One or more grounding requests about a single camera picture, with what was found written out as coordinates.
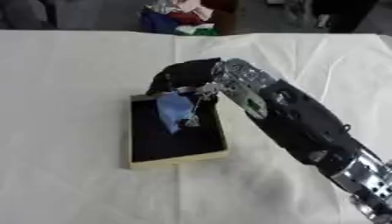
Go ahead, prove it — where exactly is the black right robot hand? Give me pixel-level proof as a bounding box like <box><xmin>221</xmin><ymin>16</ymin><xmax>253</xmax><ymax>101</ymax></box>
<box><xmin>145</xmin><ymin>57</ymin><xmax>224</xmax><ymax>102</ymax></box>

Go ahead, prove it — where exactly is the blue foil packet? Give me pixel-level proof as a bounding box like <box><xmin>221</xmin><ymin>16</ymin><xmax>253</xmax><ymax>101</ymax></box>
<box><xmin>154</xmin><ymin>90</ymin><xmax>202</xmax><ymax>135</ymax></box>

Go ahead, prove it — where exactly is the tan box with black inside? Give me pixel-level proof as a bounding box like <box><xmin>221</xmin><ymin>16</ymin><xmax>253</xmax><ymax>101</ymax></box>
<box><xmin>121</xmin><ymin>93</ymin><xmax>232</xmax><ymax>170</ymax></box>

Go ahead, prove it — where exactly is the pile of colourful cloths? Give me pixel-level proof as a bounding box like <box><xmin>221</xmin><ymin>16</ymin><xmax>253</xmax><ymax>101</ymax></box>
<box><xmin>139</xmin><ymin>0</ymin><xmax>222</xmax><ymax>37</ymax></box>

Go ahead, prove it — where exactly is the dark brown furniture panel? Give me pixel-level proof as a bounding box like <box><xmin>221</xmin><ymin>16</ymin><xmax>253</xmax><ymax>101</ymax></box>
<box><xmin>200</xmin><ymin>0</ymin><xmax>241</xmax><ymax>36</ymax></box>

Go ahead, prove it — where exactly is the person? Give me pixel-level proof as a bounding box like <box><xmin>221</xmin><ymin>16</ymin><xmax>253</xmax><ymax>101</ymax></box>
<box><xmin>311</xmin><ymin>0</ymin><xmax>380</xmax><ymax>34</ymax></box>

